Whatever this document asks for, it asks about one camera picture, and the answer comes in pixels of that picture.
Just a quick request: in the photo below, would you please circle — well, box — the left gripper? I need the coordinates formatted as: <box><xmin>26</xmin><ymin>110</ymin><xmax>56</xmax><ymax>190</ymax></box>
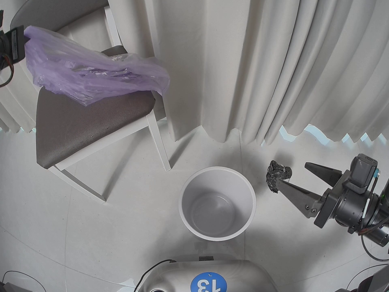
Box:
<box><xmin>0</xmin><ymin>26</ymin><xmax>25</xmax><ymax>70</ymax></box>

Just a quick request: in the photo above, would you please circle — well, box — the black cable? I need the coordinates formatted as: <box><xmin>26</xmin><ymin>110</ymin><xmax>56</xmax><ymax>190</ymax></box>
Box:
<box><xmin>346</xmin><ymin>265</ymin><xmax>389</xmax><ymax>292</ymax></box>
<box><xmin>361</xmin><ymin>234</ymin><xmax>389</xmax><ymax>264</ymax></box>
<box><xmin>134</xmin><ymin>259</ymin><xmax>177</xmax><ymax>292</ymax></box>
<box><xmin>1</xmin><ymin>271</ymin><xmax>46</xmax><ymax>292</ymax></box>

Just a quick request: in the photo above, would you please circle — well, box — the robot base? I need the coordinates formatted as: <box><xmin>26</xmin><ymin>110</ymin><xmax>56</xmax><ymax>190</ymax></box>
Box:
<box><xmin>143</xmin><ymin>256</ymin><xmax>277</xmax><ymax>292</ymax></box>

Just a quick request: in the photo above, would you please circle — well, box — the grey padded white chair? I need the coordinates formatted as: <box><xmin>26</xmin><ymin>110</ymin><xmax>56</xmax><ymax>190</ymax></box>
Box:
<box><xmin>10</xmin><ymin>0</ymin><xmax>171</xmax><ymax>204</ymax></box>

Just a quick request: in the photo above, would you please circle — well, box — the white curtain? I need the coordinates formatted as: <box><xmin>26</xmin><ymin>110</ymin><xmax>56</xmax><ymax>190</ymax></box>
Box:
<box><xmin>0</xmin><ymin>0</ymin><xmax>389</xmax><ymax>148</ymax></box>

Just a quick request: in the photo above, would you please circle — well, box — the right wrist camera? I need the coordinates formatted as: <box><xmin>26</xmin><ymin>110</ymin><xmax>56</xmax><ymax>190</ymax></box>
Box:
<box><xmin>346</xmin><ymin>153</ymin><xmax>380</xmax><ymax>195</ymax></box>

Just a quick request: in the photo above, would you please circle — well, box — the purple plastic bag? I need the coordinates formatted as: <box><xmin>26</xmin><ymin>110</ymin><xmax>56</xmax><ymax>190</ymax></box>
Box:
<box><xmin>24</xmin><ymin>26</ymin><xmax>170</xmax><ymax>106</ymax></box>

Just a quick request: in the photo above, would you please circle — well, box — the white trash bin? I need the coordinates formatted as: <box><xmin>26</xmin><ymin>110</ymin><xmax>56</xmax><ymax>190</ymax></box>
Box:
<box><xmin>178</xmin><ymin>166</ymin><xmax>256</xmax><ymax>241</ymax></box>

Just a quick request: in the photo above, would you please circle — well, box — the black plastic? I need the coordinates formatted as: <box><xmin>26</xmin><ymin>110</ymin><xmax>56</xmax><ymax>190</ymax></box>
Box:
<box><xmin>266</xmin><ymin>160</ymin><xmax>293</xmax><ymax>194</ymax></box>

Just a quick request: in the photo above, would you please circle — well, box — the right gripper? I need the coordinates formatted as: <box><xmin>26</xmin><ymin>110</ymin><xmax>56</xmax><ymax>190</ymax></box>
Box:
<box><xmin>278</xmin><ymin>162</ymin><xmax>377</xmax><ymax>229</ymax></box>

